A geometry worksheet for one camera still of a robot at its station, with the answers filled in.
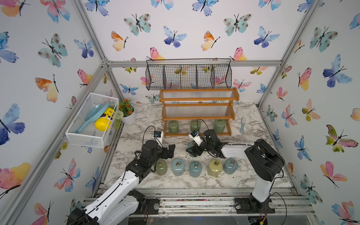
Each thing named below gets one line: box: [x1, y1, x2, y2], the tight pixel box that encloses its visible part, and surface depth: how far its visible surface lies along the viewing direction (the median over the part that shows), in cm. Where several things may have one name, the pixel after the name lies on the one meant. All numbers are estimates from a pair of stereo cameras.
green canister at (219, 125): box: [213, 119, 227, 134], surface depth 100 cm
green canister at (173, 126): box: [168, 120, 180, 135], surface depth 101 cm
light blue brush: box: [239, 117, 246, 134], surface depth 110 cm
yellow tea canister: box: [208, 158, 223, 177], surface depth 82 cm
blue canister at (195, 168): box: [188, 161, 203, 178], surface depth 82 cm
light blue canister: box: [171, 158, 186, 177], surface depth 82 cm
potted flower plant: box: [114, 98, 136, 130], surface depth 103 cm
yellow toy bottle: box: [94, 107, 116, 132], surface depth 71 cm
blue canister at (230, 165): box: [223, 157, 239, 175], surface depth 84 cm
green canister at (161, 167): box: [154, 158, 168, 176], surface depth 83 cm
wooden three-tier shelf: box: [159, 87, 240, 137], surface depth 110 cm
